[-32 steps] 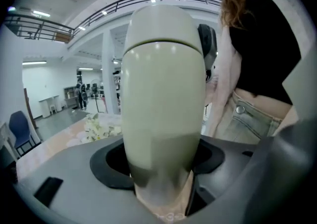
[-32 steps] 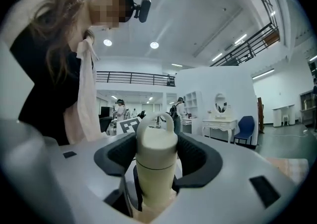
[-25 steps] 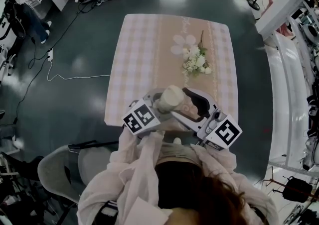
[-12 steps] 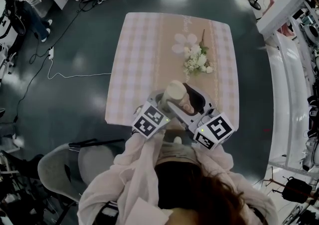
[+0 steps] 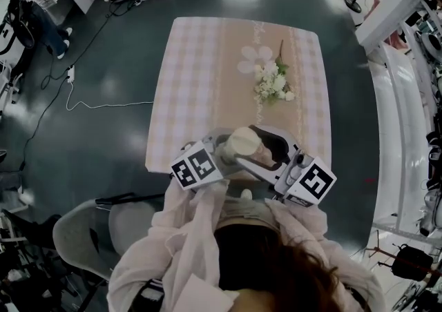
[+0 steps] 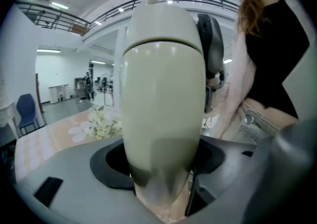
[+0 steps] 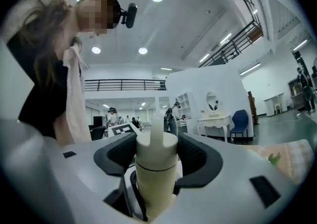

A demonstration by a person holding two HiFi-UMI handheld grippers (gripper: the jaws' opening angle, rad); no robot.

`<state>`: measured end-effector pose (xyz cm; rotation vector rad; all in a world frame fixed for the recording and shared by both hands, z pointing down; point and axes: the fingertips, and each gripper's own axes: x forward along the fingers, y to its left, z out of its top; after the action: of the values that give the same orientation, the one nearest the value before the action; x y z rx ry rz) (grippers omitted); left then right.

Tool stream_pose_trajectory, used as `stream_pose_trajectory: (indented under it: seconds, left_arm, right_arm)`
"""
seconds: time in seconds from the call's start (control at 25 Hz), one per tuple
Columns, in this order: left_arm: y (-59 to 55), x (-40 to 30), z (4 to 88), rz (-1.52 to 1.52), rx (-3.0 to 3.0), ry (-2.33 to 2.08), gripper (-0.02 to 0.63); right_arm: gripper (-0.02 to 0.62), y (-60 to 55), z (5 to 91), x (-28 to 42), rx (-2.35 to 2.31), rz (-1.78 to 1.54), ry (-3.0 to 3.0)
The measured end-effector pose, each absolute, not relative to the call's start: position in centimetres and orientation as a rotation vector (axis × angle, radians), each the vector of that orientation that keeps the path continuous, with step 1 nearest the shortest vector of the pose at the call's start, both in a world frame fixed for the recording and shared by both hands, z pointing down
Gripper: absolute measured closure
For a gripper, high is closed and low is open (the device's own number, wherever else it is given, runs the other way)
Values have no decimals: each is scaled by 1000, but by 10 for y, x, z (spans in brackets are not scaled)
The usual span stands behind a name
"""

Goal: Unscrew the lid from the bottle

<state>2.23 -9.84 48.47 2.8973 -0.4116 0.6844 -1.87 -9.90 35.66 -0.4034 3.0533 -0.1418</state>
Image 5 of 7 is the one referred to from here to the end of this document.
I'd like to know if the person's right forearm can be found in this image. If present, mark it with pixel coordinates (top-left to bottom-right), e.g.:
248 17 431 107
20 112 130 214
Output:
265 199 328 244

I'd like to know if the black office chair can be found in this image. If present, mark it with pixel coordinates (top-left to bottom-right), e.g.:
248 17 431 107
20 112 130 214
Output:
1 208 63 256

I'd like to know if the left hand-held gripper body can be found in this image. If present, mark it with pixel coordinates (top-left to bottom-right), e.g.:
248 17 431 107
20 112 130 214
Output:
169 135 226 193

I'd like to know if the pink checked tablecloth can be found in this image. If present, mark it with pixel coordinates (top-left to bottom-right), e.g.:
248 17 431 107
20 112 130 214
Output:
144 16 332 175

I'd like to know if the cream ceramic vase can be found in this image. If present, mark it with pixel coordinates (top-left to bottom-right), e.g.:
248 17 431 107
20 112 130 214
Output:
230 126 262 157

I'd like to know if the white flower bouquet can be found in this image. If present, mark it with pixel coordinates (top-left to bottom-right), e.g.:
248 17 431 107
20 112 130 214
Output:
253 39 296 106

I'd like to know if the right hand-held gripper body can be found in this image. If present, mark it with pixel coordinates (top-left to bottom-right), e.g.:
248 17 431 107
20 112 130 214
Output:
272 152 338 207

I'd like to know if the person's torso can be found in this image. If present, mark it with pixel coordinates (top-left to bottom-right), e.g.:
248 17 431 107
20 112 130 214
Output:
106 199 386 312

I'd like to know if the row of black white devices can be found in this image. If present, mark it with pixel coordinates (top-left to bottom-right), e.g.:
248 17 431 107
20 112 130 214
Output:
414 0 442 239

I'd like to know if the white shelf rack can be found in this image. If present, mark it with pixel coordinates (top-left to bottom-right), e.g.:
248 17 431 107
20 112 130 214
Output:
355 0 442 239

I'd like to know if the white floor cable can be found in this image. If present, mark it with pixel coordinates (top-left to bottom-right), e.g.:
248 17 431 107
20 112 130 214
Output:
65 81 155 111

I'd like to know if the person's left forearm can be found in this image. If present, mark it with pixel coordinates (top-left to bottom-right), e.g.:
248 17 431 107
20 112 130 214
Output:
151 179 231 253

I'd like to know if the grey shell chair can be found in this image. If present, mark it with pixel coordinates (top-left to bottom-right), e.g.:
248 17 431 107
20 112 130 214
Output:
52 193 166 284

